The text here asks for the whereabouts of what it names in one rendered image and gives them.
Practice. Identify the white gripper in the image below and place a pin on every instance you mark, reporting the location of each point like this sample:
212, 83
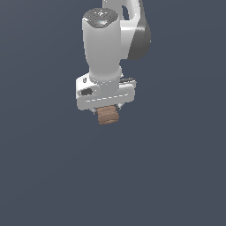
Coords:
103, 95

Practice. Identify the brown ribbed wooden object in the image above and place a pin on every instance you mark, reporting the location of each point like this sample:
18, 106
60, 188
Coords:
108, 115

